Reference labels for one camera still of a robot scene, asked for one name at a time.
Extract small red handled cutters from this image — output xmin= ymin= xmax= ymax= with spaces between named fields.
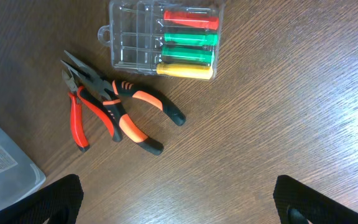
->
xmin=62 ymin=70 xmax=122 ymax=152

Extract orange black needle-nose pliers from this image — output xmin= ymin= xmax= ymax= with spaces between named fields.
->
xmin=60 ymin=50 xmax=187 ymax=156

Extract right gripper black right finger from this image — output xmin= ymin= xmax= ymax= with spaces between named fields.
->
xmin=273 ymin=175 xmax=358 ymax=224

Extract clear screwdriver set case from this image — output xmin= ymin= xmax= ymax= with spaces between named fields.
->
xmin=98 ymin=0 xmax=225 ymax=80

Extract clear plastic container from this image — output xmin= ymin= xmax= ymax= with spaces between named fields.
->
xmin=0 ymin=128 xmax=46 ymax=211

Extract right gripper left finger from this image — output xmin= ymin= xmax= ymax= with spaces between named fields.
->
xmin=0 ymin=174 xmax=83 ymax=224

